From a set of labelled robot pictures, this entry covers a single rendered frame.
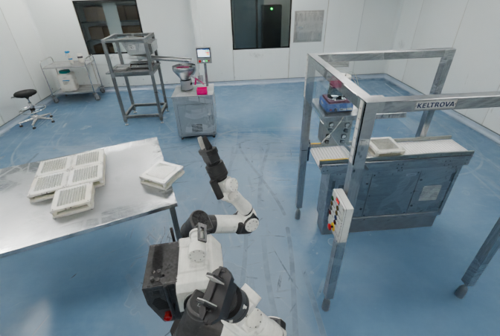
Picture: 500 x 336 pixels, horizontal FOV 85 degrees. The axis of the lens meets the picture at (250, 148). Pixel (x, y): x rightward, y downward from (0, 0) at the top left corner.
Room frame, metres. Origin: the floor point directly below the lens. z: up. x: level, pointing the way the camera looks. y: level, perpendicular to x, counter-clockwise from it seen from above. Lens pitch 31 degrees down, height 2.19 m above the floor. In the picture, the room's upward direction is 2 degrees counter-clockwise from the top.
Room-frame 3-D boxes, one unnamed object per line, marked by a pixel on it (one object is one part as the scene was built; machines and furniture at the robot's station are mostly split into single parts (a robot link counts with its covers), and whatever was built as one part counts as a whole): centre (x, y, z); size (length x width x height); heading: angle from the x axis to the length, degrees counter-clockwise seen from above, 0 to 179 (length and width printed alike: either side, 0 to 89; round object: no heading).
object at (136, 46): (4.73, 1.68, 0.75); 1.43 x 1.06 x 1.50; 94
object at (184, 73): (4.31, 0.93, 0.95); 0.49 x 0.36 x 0.37; 94
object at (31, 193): (1.67, 1.53, 0.93); 0.25 x 0.24 x 0.02; 23
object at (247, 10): (6.91, -0.34, 1.43); 1.38 x 0.01 x 1.16; 94
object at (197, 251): (0.71, 0.21, 1.33); 0.10 x 0.07 x 0.09; 9
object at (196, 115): (4.26, 0.88, 0.38); 0.63 x 0.57 x 0.76; 94
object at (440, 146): (2.02, -1.23, 0.89); 1.35 x 0.25 x 0.05; 94
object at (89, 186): (1.50, 1.27, 0.93); 0.25 x 0.24 x 0.02; 23
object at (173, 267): (0.71, 0.27, 1.13); 0.34 x 0.30 x 0.36; 9
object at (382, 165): (2.02, -1.23, 0.86); 1.30 x 0.29 x 0.10; 94
